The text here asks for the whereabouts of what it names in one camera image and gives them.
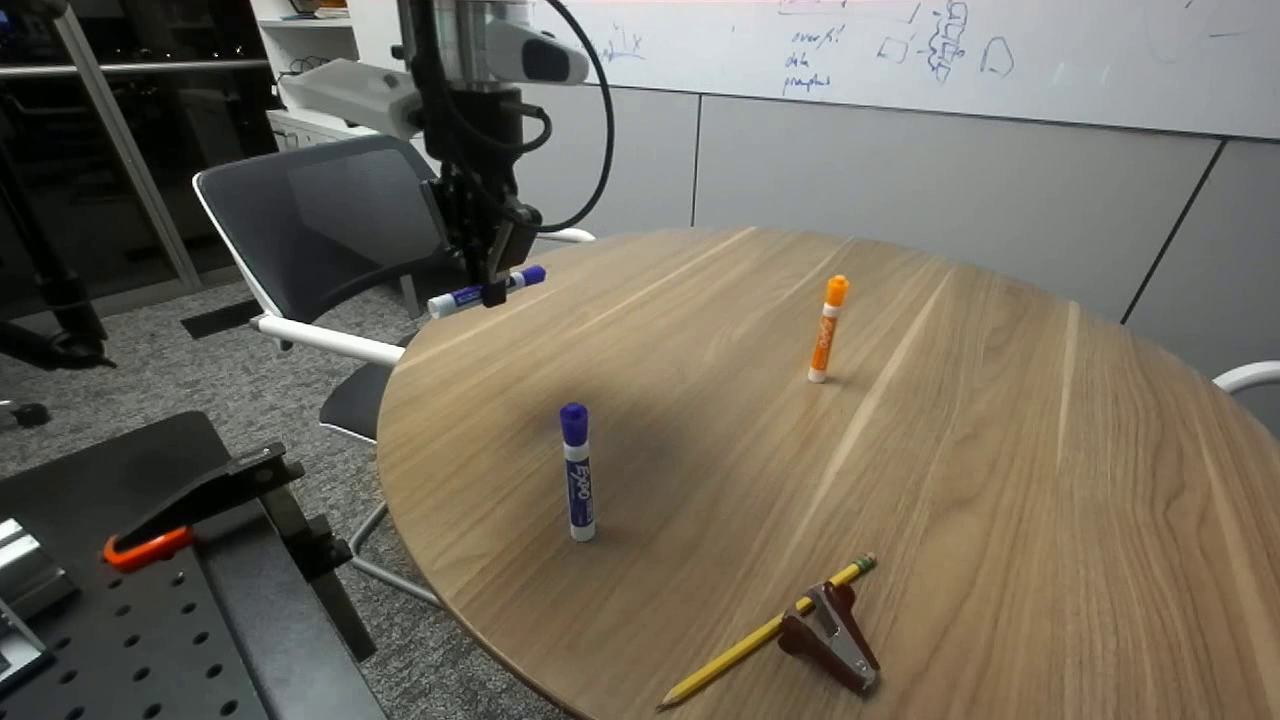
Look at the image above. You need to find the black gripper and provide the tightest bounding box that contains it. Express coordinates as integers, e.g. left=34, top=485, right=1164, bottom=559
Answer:
left=429, top=88, right=539, bottom=308

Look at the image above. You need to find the blue marker pen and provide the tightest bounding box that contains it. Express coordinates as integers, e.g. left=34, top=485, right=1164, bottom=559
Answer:
left=425, top=266, right=548, bottom=321
left=558, top=401, right=597, bottom=542

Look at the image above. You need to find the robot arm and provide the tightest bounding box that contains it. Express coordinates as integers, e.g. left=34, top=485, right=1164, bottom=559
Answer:
left=282, top=0, right=605, bottom=303

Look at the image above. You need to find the standing blue marker pen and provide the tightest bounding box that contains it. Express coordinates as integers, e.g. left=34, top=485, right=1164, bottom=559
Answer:
left=558, top=401, right=597, bottom=542

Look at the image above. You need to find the standing orange marker pen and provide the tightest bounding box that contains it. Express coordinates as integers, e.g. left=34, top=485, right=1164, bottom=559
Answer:
left=803, top=271, right=850, bottom=383

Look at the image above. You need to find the black mesh office chair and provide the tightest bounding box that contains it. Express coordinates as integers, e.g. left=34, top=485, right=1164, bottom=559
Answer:
left=188, top=127, right=600, bottom=614

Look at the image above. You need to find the white shelving unit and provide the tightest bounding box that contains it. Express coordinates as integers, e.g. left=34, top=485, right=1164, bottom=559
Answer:
left=247, top=0, right=358, bottom=149

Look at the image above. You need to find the round wooden table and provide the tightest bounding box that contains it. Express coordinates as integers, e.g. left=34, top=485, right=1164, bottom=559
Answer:
left=375, top=230, right=1280, bottom=720

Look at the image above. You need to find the yellow pencil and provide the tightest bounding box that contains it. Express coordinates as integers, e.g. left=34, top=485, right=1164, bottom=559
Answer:
left=654, top=551, right=881, bottom=711

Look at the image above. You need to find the black perforated metal platform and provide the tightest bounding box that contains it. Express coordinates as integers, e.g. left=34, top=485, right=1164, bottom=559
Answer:
left=0, top=413, right=384, bottom=720

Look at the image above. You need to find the brown triangular pencil stand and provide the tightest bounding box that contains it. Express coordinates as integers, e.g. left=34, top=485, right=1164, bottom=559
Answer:
left=778, top=582, right=881, bottom=698

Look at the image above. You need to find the whiteboard with blue writing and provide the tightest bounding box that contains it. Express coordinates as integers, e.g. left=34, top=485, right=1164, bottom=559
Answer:
left=563, top=0, right=1280, bottom=139

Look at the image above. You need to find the white chair armrest at right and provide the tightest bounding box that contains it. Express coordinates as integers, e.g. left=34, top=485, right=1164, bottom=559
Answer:
left=1212, top=359, right=1280, bottom=396

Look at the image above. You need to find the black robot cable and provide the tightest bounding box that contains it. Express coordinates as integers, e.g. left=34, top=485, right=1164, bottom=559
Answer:
left=513, top=0, right=619, bottom=237

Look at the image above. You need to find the black clamp with orange handle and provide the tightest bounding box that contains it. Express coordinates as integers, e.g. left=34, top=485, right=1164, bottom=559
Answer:
left=99, top=444, right=299, bottom=572

